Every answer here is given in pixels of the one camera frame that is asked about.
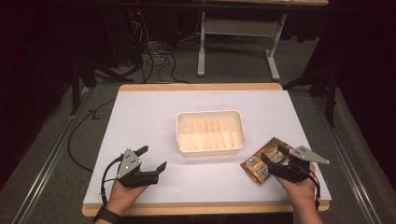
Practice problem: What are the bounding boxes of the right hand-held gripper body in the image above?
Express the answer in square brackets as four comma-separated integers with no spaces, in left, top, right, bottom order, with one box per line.
[268,146,331,183]

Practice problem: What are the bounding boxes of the person's right hand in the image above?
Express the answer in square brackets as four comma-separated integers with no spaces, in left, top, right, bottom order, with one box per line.
[274,161,318,213]

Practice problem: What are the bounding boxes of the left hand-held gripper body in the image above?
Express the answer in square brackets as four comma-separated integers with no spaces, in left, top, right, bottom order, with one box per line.
[116,148,160,189]

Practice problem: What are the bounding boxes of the white metal table frame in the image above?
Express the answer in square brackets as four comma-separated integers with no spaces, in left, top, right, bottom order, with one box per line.
[196,10,288,82]

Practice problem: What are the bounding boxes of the gold foil snack packet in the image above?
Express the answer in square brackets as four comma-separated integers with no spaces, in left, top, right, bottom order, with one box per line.
[240,136,294,185]

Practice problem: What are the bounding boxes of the white table mat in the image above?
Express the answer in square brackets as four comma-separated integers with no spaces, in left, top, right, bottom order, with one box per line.
[83,90,332,206]

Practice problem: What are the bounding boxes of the black floor cable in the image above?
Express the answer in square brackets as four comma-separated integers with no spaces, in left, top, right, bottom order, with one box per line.
[66,98,117,173]

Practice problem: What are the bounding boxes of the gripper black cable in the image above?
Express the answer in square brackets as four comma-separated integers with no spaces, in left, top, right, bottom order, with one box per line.
[99,154,124,206]
[299,164,322,212]

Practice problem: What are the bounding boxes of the person's left hand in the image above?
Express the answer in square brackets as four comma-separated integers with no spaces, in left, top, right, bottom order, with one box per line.
[106,179,149,217]

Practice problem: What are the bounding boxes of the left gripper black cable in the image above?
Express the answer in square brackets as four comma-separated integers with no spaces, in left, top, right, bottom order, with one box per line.
[99,154,124,206]

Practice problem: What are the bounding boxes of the bundle of cables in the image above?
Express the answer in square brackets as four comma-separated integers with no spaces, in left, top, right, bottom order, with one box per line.
[126,10,191,84]

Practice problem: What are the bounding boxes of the black wristwatch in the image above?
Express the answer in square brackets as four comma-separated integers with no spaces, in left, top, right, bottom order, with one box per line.
[92,204,123,224]

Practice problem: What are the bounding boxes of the black metal stand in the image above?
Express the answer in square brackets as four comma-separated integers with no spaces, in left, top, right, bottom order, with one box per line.
[69,55,135,116]
[282,62,338,128]

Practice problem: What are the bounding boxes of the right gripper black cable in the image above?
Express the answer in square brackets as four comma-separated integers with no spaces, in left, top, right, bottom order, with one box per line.
[299,164,322,212]

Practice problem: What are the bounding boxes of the white plastic tray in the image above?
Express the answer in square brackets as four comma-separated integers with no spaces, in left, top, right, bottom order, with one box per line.
[176,109,247,158]

